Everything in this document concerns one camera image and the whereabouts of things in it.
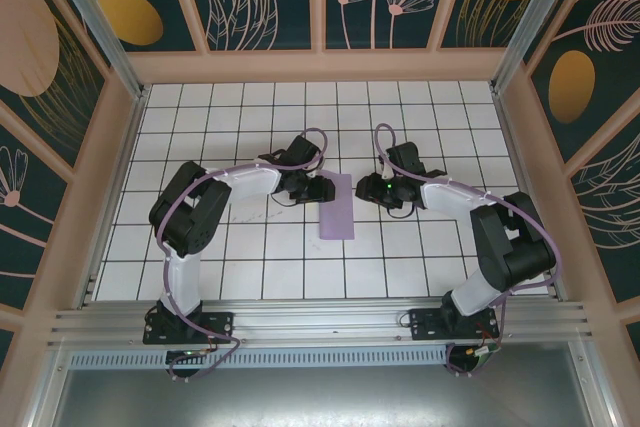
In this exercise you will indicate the lilac paper sheet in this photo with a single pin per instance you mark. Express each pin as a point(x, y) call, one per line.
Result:
point(340, 217)

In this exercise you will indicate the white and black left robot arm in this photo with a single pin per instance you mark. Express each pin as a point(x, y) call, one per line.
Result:
point(182, 277)

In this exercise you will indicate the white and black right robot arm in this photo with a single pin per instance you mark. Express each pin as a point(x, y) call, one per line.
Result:
point(505, 242)

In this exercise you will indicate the grey sheet metal panel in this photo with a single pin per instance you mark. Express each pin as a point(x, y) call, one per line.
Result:
point(320, 399)

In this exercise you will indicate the green circuit board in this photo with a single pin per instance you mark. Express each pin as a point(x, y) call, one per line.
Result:
point(484, 351)

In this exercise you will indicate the aluminium side rail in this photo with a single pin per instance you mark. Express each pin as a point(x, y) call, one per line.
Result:
point(112, 202)
point(527, 192)

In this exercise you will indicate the aluminium mounting rail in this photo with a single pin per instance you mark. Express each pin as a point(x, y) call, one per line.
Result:
point(320, 319)

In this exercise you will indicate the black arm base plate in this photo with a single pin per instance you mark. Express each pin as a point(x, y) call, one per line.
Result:
point(220, 324)
point(425, 324)

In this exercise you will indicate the aluminium corner post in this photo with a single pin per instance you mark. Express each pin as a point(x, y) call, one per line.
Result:
point(535, 12)
point(95, 22)

